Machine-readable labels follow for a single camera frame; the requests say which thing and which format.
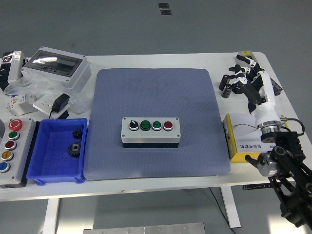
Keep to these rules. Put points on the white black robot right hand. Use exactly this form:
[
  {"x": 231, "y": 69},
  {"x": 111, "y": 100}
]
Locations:
[{"x": 267, "y": 107}]

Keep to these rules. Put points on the grey four-button control box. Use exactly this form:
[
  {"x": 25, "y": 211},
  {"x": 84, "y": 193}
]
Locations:
[{"x": 146, "y": 137}]

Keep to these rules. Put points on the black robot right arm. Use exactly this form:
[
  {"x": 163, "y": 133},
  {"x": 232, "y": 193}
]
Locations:
[{"x": 290, "y": 170}]

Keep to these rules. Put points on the grey five-button control box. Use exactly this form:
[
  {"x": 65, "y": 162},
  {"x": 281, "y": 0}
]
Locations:
[{"x": 23, "y": 156}]

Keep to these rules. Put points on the black module green terminal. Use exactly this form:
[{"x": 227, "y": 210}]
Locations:
[{"x": 278, "y": 88}]

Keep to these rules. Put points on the black hexagonal nut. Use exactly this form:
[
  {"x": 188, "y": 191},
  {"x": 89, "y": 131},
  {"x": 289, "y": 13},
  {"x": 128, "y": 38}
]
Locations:
[{"x": 237, "y": 90}]

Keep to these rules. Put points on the white yellow cardboard box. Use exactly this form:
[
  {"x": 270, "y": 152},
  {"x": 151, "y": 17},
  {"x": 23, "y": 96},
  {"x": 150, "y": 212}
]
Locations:
[{"x": 243, "y": 136}]

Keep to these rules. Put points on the black cylindrical capacitor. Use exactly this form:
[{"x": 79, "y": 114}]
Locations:
[
  {"x": 223, "y": 84},
  {"x": 226, "y": 92}
]

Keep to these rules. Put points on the white table leg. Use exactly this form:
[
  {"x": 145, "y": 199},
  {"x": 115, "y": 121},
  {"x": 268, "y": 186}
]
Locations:
[
  {"x": 50, "y": 217},
  {"x": 231, "y": 209}
]

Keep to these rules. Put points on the grey-blue table mat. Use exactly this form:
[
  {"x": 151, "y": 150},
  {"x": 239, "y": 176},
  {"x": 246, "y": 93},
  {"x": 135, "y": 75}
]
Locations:
[{"x": 146, "y": 92}]

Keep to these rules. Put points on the dark floor plate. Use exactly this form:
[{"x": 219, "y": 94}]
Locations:
[
  {"x": 163, "y": 5},
  {"x": 165, "y": 12}
]

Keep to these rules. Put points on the grey metal plate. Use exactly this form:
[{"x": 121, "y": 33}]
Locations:
[{"x": 146, "y": 229}]

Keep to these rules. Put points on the small black bevel gear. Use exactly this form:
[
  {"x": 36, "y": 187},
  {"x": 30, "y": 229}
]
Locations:
[{"x": 77, "y": 134}]

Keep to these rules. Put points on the large black bevel gear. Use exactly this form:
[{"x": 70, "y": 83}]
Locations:
[{"x": 74, "y": 149}]

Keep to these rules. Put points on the grey distribution box clear lid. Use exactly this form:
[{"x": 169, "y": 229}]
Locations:
[{"x": 70, "y": 78}]

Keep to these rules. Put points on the black power adapter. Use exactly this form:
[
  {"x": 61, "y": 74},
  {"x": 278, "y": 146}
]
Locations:
[{"x": 60, "y": 102}]

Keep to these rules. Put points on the blue plastic bin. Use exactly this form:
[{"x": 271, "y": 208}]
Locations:
[{"x": 53, "y": 165}]

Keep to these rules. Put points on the clear plastic bag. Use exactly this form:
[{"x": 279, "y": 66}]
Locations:
[{"x": 39, "y": 89}]

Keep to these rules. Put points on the white circuit breaker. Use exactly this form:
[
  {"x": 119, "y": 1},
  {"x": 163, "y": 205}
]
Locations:
[{"x": 18, "y": 103}]

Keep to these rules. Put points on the white box in shiny wrap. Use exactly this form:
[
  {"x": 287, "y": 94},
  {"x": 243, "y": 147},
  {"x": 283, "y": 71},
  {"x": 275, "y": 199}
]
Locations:
[{"x": 14, "y": 65}]

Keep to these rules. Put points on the grey two-button switch box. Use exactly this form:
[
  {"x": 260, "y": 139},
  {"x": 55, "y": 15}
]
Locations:
[{"x": 246, "y": 52}]

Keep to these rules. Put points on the white wall socket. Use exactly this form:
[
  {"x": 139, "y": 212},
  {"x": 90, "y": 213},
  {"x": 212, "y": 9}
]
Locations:
[{"x": 42, "y": 103}]

